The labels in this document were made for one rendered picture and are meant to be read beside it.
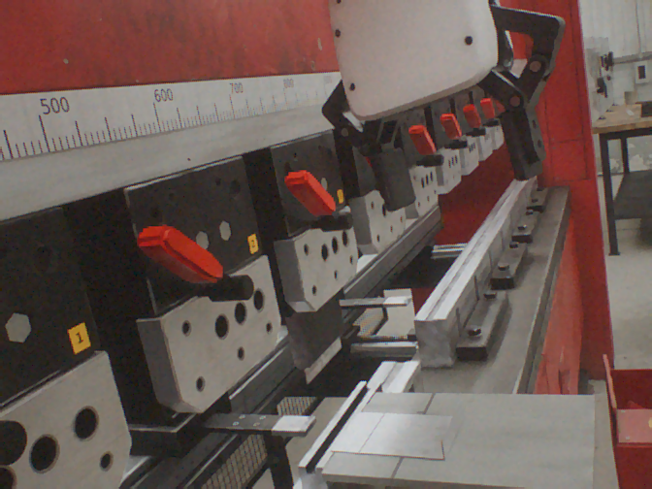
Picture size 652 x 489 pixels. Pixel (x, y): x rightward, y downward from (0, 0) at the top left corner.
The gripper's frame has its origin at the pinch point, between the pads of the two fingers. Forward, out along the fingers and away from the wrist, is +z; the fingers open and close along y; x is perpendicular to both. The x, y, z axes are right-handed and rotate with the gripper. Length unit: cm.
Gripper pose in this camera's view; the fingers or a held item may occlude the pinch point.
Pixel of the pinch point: (458, 179)
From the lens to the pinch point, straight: 42.3
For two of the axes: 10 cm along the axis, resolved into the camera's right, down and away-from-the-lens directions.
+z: 2.9, 9.5, 1.1
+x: 5.8, -2.6, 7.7
